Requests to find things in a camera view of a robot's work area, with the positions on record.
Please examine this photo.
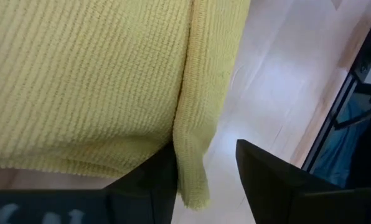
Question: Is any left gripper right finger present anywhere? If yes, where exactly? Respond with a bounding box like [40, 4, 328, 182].
[235, 139, 371, 224]

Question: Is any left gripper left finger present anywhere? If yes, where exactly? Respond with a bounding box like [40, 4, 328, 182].
[0, 140, 179, 224]

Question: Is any yellow microfiber towel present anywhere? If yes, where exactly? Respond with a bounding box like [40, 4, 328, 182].
[0, 0, 251, 211]

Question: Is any black aluminium table frame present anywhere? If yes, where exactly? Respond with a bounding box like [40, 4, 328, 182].
[301, 73, 359, 174]

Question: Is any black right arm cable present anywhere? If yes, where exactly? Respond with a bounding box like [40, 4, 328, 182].
[333, 104, 371, 131]

